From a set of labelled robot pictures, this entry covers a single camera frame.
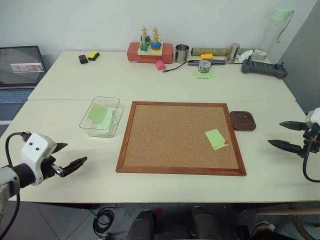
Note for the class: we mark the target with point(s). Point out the pink arched block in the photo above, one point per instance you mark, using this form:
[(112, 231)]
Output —
[(160, 65)]

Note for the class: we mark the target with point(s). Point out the dark grey handheld controller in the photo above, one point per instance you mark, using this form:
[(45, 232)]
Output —
[(262, 68)]

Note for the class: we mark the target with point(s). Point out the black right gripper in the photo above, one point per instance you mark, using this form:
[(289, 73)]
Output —
[(311, 140)]

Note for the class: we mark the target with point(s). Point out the dark rounded shape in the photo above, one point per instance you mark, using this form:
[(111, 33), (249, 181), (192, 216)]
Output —
[(143, 225), (205, 223)]

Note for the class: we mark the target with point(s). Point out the grey laptop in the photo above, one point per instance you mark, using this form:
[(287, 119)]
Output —
[(16, 75)]

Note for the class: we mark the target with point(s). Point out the grey tape roll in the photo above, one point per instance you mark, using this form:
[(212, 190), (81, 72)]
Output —
[(259, 55)]

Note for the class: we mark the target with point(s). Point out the clear glass jar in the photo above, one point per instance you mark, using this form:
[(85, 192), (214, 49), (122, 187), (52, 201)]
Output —
[(204, 66)]

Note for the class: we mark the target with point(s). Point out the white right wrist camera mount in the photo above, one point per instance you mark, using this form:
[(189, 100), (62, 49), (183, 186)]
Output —
[(314, 117)]

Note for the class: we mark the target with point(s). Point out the brown patterned roll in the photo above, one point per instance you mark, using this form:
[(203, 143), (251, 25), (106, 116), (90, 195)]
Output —
[(220, 51)]

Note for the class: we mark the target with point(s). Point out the wooden colourful stacking toy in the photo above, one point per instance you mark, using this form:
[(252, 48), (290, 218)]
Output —
[(150, 42)]

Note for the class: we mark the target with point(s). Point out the green card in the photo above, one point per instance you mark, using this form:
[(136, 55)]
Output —
[(216, 139)]

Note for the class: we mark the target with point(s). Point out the clear bottle green lid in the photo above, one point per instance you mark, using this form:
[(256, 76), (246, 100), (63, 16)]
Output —
[(273, 32)]

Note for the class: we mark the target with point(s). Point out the red rectangular box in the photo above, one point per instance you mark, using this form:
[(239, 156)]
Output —
[(132, 53)]

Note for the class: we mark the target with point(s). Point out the clear plastic container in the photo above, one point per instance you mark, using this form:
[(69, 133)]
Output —
[(101, 117)]

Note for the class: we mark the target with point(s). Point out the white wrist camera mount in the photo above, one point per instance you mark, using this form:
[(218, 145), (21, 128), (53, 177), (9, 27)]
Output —
[(314, 117), (35, 152)]

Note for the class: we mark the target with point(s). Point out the dark wooden tray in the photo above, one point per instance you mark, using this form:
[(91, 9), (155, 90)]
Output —
[(243, 121)]

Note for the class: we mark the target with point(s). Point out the small black box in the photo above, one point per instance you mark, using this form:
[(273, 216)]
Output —
[(83, 59)]

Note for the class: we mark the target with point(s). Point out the wood-framed cork board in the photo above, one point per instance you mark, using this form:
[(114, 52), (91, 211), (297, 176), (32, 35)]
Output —
[(178, 135)]

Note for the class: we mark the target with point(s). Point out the grey partition panel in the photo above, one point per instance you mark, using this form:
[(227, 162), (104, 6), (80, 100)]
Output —
[(303, 62)]

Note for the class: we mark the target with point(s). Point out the yellow black object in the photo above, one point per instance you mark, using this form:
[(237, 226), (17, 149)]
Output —
[(93, 55)]

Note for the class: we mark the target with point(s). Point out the yellow toy brick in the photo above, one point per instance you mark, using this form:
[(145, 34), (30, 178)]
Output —
[(207, 56)]

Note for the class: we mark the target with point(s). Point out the green sticky note pad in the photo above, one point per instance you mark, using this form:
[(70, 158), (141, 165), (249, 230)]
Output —
[(212, 75)]

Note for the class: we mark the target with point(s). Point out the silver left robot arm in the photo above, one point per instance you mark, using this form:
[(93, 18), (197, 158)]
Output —
[(7, 176)]

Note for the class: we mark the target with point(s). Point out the shiny metal cylinder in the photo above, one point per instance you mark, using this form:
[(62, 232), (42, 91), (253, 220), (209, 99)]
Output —
[(232, 52)]

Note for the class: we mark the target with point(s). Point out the green cards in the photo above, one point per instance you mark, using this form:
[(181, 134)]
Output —
[(110, 123)]

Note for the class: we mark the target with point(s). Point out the steel mug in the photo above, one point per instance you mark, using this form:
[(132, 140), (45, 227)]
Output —
[(182, 53)]

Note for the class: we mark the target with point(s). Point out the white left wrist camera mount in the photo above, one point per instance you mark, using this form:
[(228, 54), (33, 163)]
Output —
[(35, 152)]

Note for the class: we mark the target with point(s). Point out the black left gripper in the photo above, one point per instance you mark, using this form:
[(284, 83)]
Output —
[(48, 167)]

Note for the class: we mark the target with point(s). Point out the white crumpled cloth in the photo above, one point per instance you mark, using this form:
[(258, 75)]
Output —
[(245, 56)]

